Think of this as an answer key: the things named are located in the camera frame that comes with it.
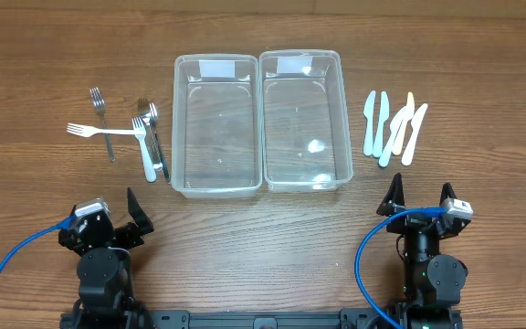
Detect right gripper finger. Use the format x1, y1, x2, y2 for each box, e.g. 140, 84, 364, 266
439, 182, 457, 205
376, 173, 405, 217

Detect light blue plastic knife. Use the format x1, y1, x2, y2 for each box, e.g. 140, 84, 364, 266
378, 106, 407, 168

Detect mint green plastic knife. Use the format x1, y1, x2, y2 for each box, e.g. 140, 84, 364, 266
373, 91, 390, 158

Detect pale white plastic knife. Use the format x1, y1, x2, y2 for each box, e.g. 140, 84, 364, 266
363, 90, 376, 156

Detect yellow plastic knife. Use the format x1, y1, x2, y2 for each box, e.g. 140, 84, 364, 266
392, 91, 416, 155

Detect white plastic fork thin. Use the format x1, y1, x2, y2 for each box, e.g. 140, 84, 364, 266
67, 123, 136, 138

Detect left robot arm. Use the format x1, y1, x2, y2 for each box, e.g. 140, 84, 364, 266
58, 188, 156, 329

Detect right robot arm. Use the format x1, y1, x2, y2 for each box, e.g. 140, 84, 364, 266
376, 173, 474, 328

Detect right clear plastic container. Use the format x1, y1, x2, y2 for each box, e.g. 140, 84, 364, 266
259, 49, 353, 193

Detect clear plastic container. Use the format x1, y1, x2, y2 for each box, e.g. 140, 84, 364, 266
171, 53, 262, 198
259, 49, 353, 193

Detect left clear plastic container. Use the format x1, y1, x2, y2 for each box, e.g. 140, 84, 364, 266
171, 53, 262, 198

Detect shiny steel fork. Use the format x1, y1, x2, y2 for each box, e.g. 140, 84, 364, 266
138, 98, 163, 171

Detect matte steel fork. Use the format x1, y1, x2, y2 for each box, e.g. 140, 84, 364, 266
89, 87, 115, 162

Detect right blue cable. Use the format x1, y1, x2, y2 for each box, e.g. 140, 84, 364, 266
353, 207, 447, 329

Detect blue cable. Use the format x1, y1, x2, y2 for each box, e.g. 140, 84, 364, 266
353, 207, 447, 329
0, 216, 73, 329

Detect left blue cable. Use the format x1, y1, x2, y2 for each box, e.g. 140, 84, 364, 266
0, 216, 73, 329

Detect white plastic fork thick handle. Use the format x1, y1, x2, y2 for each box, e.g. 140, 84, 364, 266
131, 117, 157, 183

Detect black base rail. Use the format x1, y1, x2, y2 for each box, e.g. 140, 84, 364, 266
59, 308, 465, 329

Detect dark handled steel fork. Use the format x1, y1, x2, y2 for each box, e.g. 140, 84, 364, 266
149, 101, 171, 184

